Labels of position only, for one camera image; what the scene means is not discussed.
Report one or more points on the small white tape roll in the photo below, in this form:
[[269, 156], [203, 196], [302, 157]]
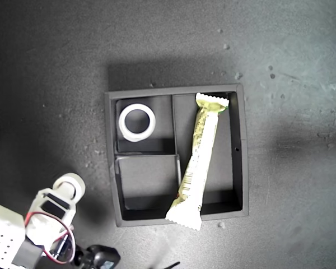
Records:
[[70, 176]]

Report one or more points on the large white tape roll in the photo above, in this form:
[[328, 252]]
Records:
[[137, 136]]

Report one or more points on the snack bar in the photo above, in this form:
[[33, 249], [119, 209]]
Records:
[[201, 157]]

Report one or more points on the black tray with wells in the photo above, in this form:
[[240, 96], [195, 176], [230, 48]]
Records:
[[145, 173]]

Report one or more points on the small black camera box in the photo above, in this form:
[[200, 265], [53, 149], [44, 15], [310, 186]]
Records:
[[100, 257]]

